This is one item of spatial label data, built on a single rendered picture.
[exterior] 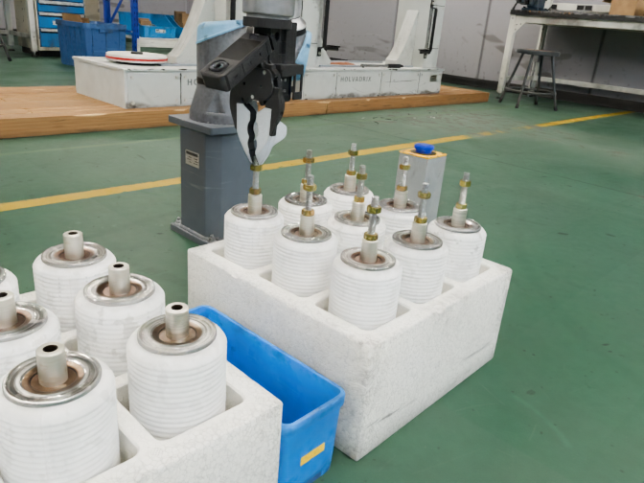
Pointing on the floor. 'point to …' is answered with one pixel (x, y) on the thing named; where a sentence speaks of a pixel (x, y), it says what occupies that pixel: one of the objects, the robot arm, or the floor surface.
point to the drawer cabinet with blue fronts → (45, 23)
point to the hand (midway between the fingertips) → (253, 155)
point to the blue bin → (319, 448)
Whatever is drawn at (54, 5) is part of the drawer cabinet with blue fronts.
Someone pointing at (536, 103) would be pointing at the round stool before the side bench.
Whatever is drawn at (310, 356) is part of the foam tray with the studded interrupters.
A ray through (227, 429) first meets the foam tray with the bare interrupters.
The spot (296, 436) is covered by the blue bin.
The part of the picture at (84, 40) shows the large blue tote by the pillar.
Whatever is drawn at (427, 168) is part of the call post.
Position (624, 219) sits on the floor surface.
